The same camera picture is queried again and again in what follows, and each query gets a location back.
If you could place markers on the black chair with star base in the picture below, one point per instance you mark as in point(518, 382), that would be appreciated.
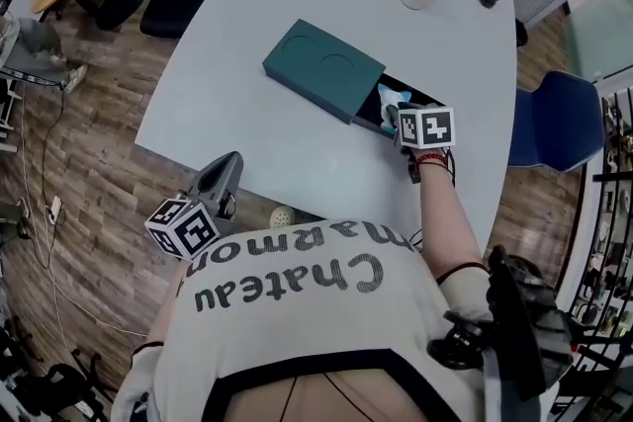
point(54, 383)

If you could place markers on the blue chair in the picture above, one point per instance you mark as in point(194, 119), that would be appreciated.
point(559, 118)

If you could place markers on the person's white printed t-shirt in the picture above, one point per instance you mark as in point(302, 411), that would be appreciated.
point(306, 311)

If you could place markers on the blue and white packet item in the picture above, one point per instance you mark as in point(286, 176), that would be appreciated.
point(388, 95)

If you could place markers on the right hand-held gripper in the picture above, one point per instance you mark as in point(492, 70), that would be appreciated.
point(426, 127)

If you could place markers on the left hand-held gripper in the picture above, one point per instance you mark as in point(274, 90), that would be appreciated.
point(190, 232)

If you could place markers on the person's right forearm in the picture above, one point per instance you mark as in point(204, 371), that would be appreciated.
point(445, 217)

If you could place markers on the teal cardboard box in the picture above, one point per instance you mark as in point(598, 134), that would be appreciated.
point(316, 61)

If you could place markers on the black metal display shelf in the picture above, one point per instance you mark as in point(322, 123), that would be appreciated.
point(610, 232)

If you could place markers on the person's white perforated shoe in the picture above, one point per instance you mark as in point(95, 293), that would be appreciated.
point(282, 216)

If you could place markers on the white power strip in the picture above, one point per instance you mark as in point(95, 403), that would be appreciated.
point(54, 209)

